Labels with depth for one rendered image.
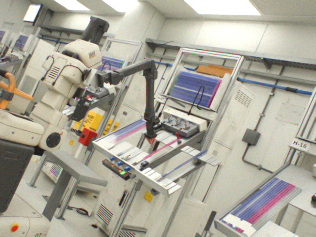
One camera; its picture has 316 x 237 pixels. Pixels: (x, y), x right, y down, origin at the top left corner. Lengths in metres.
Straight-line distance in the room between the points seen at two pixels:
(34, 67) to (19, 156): 5.11
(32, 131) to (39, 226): 0.60
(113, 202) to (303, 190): 1.63
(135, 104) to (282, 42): 2.02
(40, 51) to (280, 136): 4.69
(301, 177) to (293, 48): 2.55
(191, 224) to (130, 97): 1.69
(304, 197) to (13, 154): 1.62
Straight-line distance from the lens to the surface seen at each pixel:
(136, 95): 4.13
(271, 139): 4.23
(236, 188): 4.30
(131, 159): 2.68
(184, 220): 3.09
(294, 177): 2.33
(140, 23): 6.14
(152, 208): 2.78
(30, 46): 6.88
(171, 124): 2.93
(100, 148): 2.95
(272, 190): 2.20
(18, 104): 2.03
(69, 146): 3.98
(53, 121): 2.19
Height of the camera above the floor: 1.04
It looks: 2 degrees up
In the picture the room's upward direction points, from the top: 24 degrees clockwise
